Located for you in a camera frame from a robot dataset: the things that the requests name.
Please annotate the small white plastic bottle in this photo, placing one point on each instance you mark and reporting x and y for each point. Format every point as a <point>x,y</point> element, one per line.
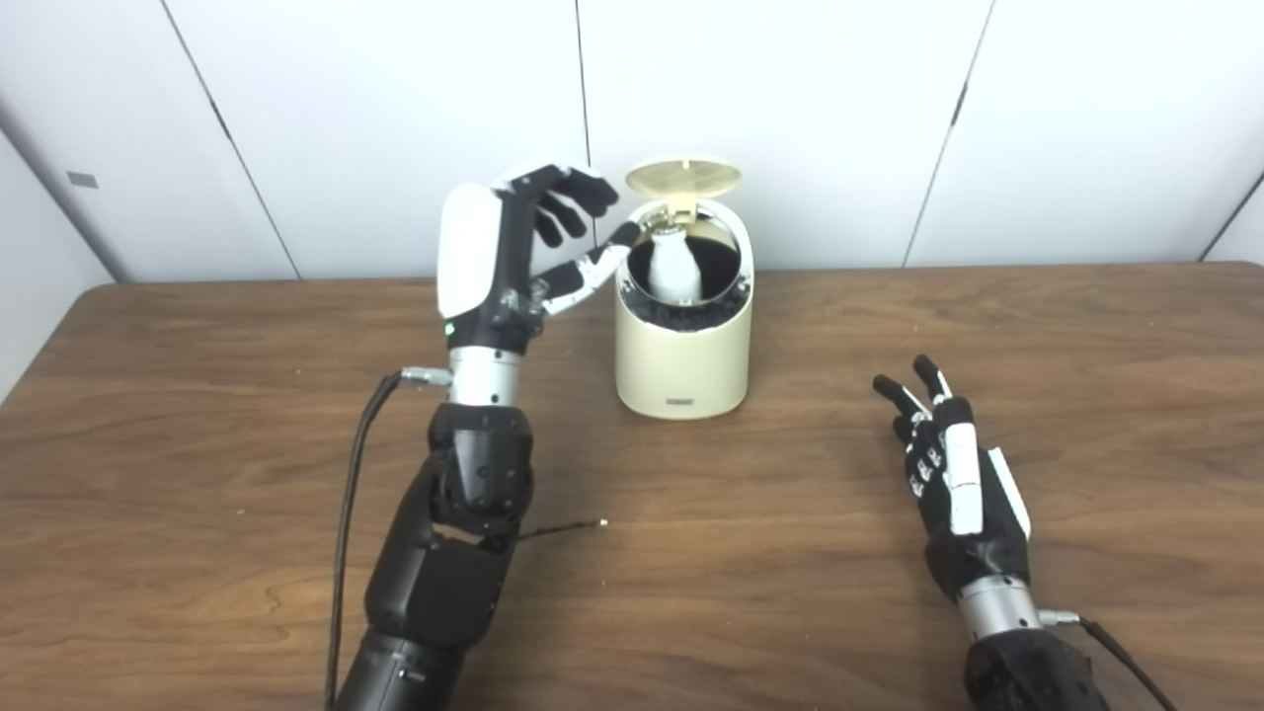
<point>674,272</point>

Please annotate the cream-colored bin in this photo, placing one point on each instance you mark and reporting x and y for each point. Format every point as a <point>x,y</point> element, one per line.
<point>681,365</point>

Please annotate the small grey wall tag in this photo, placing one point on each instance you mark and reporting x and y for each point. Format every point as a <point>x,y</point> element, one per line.
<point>82,180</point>

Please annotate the cream round bin lid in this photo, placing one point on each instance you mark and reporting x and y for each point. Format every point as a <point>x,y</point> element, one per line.
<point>681,178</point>

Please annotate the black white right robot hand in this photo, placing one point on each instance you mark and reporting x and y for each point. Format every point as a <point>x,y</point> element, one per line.
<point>968,513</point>

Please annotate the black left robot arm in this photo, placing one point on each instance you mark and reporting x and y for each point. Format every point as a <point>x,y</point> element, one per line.
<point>444,573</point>

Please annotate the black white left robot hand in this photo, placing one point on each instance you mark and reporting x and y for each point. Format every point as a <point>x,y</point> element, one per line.
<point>469,257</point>

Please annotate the black bin liner bag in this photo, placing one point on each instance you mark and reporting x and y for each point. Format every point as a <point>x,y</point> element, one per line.
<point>721,257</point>

